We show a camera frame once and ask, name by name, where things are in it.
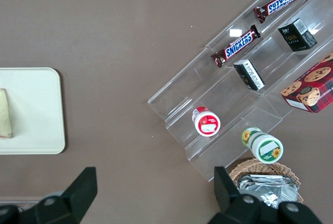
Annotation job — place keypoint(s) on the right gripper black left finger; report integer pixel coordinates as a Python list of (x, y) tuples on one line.
[(75, 198)]

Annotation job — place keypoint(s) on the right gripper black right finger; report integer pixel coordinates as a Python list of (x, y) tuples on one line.
[(229, 203)]

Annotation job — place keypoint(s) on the triangle sandwich with red filling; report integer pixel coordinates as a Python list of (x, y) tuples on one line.
[(5, 114)]

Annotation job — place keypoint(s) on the light tan wicker basket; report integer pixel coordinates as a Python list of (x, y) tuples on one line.
[(260, 165)]

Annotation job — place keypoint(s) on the cream plastic tray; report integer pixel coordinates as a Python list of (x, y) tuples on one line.
[(36, 109)]

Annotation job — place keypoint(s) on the silver foil packets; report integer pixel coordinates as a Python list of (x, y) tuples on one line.
[(268, 190)]

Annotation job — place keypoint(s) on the green lid yogurt cup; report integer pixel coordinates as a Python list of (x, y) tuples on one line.
[(265, 147)]

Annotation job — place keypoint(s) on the red lid yogurt cup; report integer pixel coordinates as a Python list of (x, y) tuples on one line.
[(206, 123)]

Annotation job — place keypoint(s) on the clear acrylic step stand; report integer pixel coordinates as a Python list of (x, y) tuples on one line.
[(275, 67), (195, 91)]

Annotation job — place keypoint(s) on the small black box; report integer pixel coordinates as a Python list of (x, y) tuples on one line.
[(296, 35), (249, 75)]

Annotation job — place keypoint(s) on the red tartan cookie box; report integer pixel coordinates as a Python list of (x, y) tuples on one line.
[(312, 88)]

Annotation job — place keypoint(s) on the Snickers chocolate bar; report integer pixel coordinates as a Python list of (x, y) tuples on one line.
[(236, 45), (282, 1)]

